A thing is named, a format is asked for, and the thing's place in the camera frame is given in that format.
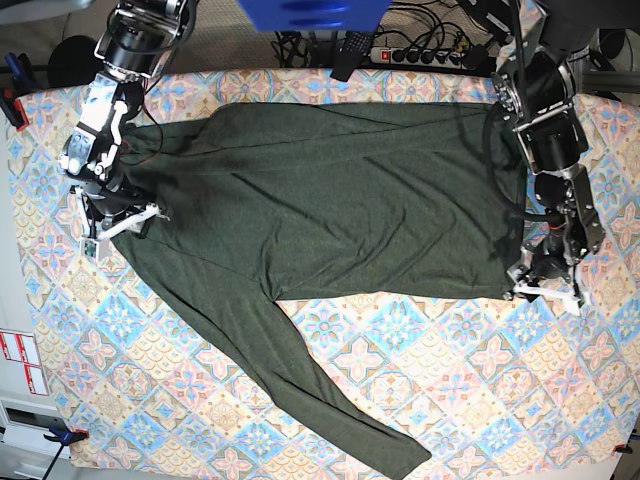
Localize black remote control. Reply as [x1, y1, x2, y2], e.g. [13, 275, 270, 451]
[330, 31, 374, 82]

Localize black round stand base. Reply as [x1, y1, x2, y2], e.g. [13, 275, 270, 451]
[47, 35, 103, 88]

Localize red white labels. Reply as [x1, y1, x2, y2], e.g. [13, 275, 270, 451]
[1, 330, 49, 396]

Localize dark green long-sleeve shirt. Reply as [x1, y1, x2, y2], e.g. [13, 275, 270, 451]
[113, 103, 523, 479]

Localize red clamp lower right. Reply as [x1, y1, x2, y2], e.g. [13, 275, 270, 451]
[613, 444, 634, 454]

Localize blue clamp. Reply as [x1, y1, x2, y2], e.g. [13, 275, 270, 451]
[1, 53, 31, 132]
[42, 427, 90, 480]

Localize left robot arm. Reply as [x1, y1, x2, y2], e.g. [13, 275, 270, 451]
[482, 1, 606, 315]

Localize blue clamp upper left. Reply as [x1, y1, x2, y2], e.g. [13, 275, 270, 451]
[1, 53, 31, 132]

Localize white power strip red switch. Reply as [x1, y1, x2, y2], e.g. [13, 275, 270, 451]
[369, 47, 462, 69]

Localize blue clamp lower left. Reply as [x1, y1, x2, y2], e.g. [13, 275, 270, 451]
[42, 427, 90, 480]

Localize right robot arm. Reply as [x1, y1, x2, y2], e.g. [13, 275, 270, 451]
[59, 1, 197, 261]

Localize patterned pastel tablecloth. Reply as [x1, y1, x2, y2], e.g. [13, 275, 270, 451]
[1, 88, 639, 479]

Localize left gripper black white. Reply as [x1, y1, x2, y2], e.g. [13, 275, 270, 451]
[503, 239, 589, 315]

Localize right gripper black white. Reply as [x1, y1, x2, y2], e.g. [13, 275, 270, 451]
[74, 182, 170, 260]

